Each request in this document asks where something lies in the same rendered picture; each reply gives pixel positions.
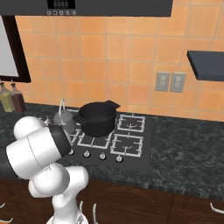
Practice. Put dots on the yellow oil bottle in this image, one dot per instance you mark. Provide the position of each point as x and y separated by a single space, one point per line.
5 99

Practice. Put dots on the black cooking pot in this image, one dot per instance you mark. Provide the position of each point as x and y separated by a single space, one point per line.
97 119

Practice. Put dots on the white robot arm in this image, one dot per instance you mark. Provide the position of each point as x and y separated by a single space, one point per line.
32 151

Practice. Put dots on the black gas hob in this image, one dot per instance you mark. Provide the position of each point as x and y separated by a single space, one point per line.
137 151

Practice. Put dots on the grey wall socket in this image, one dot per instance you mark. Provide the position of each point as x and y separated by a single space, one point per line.
162 81
178 82

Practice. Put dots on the dark red bottle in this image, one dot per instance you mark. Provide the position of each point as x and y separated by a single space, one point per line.
18 99

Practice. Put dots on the grey kettle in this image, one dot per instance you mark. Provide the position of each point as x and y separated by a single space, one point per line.
64 119

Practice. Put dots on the silver hob knob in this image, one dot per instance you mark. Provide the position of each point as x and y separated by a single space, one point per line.
70 152
102 156
119 158
86 154

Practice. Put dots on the dark wood cupboard door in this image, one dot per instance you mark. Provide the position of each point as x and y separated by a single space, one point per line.
17 201
195 211
134 204

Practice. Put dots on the dark grey wall shelf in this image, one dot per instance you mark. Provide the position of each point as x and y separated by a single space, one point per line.
208 65

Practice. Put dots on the dark framed window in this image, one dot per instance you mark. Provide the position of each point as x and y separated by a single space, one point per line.
7 49

